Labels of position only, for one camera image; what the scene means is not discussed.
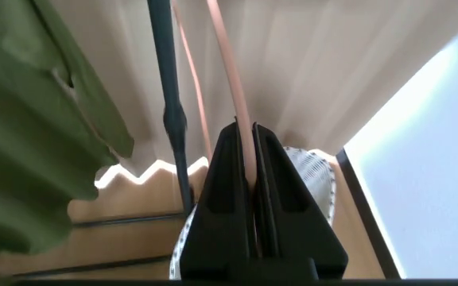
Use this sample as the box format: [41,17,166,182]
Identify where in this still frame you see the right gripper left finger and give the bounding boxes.
[180,117,257,279]

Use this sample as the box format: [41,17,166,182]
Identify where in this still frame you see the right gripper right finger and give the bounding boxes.
[251,122,349,279]

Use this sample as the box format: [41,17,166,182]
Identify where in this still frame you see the pink clothes hanger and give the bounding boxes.
[171,0,258,190]

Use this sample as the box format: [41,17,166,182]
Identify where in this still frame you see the green long-sleeved shirt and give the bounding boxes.
[0,0,135,259]

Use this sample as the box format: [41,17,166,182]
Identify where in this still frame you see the white laundry basket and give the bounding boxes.
[169,146,336,280]

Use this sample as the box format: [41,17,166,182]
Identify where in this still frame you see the black clothes rack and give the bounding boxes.
[0,0,196,278]

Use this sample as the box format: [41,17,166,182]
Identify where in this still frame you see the beige curtain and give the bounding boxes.
[49,0,458,178]

